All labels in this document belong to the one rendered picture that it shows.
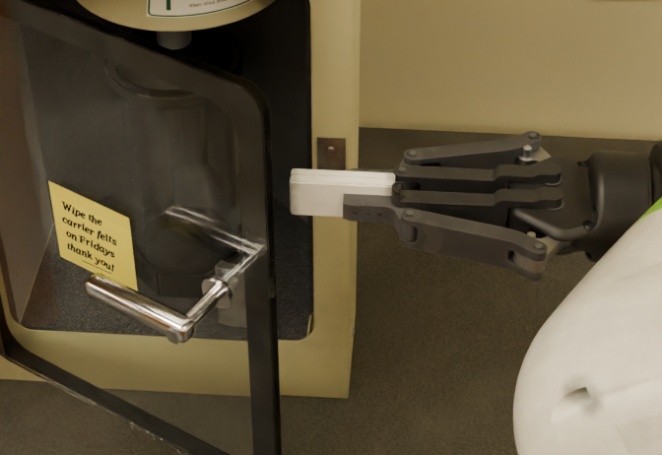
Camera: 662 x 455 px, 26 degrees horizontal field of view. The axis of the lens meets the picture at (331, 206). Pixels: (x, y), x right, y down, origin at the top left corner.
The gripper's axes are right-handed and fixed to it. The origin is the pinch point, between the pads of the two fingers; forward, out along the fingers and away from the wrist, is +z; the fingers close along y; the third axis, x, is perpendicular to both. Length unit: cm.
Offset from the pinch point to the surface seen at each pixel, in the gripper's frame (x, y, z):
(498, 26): 22, -55, -13
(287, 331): 26.4, -12.5, 5.5
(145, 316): 7.6, 5.1, 13.2
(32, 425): 34.0, -6.7, 27.6
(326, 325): 24.8, -11.9, 2.1
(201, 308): 7.5, 4.1, 9.5
